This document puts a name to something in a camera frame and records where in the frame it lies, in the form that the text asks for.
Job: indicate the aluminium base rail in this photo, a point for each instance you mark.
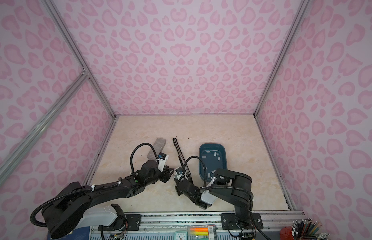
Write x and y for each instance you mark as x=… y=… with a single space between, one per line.
x=164 y=225

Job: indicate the small teal clock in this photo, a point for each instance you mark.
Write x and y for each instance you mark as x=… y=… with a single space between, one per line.
x=181 y=235

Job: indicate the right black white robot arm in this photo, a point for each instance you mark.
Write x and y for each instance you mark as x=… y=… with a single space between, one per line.
x=229 y=186

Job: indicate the highlighter marker box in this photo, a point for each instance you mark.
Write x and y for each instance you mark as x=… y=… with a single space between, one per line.
x=207 y=232

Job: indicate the teal plastic tray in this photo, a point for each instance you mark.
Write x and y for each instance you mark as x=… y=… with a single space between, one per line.
x=214 y=157

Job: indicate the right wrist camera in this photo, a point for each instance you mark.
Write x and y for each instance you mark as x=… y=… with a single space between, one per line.
x=179 y=174

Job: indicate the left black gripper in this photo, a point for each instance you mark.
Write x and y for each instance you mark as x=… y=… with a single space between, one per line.
x=167 y=173

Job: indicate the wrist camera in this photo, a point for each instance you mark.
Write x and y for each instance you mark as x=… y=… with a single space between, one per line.
x=179 y=174
x=162 y=159

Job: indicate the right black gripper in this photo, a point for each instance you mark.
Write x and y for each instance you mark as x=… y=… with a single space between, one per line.
x=177 y=189

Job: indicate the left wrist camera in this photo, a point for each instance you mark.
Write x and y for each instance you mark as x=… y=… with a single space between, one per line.
x=162 y=159

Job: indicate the red pen holder with pens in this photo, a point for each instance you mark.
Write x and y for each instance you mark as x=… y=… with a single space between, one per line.
x=305 y=229

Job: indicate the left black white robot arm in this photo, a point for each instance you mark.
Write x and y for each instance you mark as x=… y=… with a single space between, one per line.
x=62 y=214

